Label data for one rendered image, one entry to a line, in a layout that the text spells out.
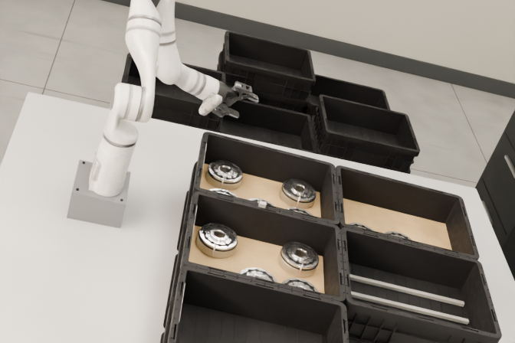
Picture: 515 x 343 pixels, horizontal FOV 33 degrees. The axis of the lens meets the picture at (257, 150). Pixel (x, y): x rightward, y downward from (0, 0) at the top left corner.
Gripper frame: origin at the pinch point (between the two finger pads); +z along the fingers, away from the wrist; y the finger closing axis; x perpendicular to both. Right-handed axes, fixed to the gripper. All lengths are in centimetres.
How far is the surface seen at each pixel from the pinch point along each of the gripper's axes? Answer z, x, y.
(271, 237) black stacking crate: -6, 54, -10
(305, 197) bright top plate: 8.6, 36.6, -10.8
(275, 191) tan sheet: 4.0, 32.2, -3.8
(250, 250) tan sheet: -12, 58, -7
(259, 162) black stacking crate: -1.4, 24.1, -4.0
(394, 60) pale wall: 214, -185, 78
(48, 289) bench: -54, 67, 22
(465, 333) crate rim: 22, 88, -43
